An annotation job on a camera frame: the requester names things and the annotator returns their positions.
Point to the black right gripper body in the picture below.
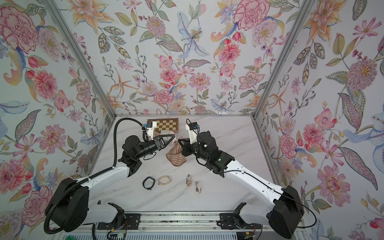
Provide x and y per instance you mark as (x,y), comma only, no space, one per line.
(190,148)

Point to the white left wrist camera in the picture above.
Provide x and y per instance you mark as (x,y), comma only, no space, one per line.
(148,130)

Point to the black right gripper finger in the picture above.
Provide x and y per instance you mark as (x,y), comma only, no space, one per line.
(184,141)
(186,152)

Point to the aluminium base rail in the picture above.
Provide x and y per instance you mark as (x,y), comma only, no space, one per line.
(178,226)

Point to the brown striped cloth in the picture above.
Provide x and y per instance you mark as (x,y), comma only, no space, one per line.
(175,156)

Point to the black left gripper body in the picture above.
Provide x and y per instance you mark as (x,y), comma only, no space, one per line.
(154,143)

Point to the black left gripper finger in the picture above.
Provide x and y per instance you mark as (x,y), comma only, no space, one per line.
(160,145)
(165,138)

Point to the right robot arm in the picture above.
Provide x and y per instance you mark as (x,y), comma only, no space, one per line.
(277,207)

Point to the wooden chessboard box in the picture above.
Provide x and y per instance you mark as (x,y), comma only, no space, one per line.
(168,124)

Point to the white square alarm clock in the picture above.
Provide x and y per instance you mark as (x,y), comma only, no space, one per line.
(167,132)

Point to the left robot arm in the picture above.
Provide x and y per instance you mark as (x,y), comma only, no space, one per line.
(69,207)

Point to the black band wristwatch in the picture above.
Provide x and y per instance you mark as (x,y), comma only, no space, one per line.
(148,183)

